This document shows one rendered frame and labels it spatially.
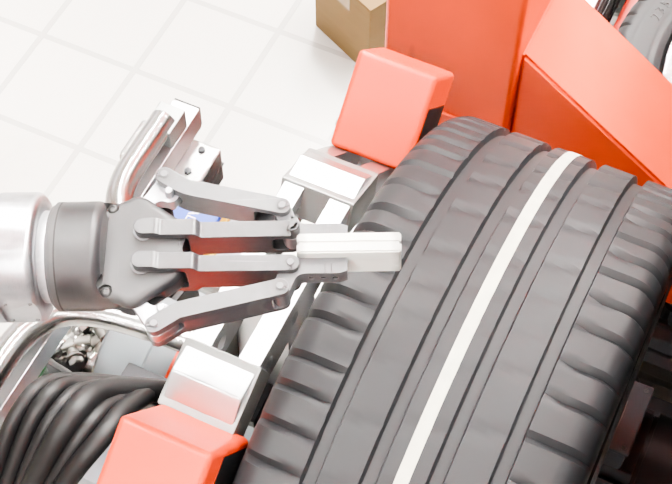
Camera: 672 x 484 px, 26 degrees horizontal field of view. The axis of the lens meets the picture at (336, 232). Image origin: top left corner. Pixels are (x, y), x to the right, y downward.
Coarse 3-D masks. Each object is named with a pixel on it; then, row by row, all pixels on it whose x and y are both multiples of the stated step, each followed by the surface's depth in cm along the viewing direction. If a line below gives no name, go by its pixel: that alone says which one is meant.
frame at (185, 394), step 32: (320, 160) 122; (352, 160) 132; (288, 192) 120; (320, 192) 119; (352, 192) 120; (352, 224) 121; (224, 288) 115; (288, 320) 114; (192, 352) 111; (224, 352) 111; (256, 352) 111; (192, 384) 110; (224, 384) 110; (256, 384) 111; (192, 416) 111; (224, 416) 110
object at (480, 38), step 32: (416, 0) 159; (448, 0) 156; (480, 0) 154; (512, 0) 152; (544, 0) 161; (416, 32) 163; (448, 32) 161; (480, 32) 158; (512, 32) 156; (448, 64) 165; (480, 64) 162; (512, 64) 160; (448, 96) 170; (480, 96) 167; (512, 96) 165
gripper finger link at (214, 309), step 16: (240, 288) 96; (256, 288) 96; (272, 288) 96; (288, 288) 96; (176, 304) 96; (192, 304) 96; (208, 304) 96; (224, 304) 96; (240, 304) 96; (256, 304) 97; (272, 304) 98; (288, 304) 98; (160, 320) 96; (176, 320) 96; (192, 320) 96; (208, 320) 97; (224, 320) 97; (176, 336) 97
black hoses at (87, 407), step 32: (32, 384) 119; (64, 384) 120; (96, 384) 119; (128, 384) 122; (160, 384) 125; (32, 416) 118; (64, 416) 116; (96, 416) 117; (256, 416) 125; (0, 448) 119; (32, 448) 118; (64, 448) 117; (96, 448) 116; (0, 480) 120; (32, 480) 118; (64, 480) 117
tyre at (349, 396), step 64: (448, 128) 123; (384, 192) 114; (448, 192) 115; (512, 192) 117; (576, 192) 119; (640, 192) 121; (448, 256) 109; (512, 256) 110; (576, 256) 110; (640, 256) 111; (320, 320) 107; (384, 320) 107; (448, 320) 107; (512, 320) 107; (576, 320) 106; (640, 320) 108; (320, 384) 105; (384, 384) 104; (512, 384) 104; (576, 384) 103; (256, 448) 105; (320, 448) 104; (384, 448) 104; (448, 448) 103; (512, 448) 102; (576, 448) 102
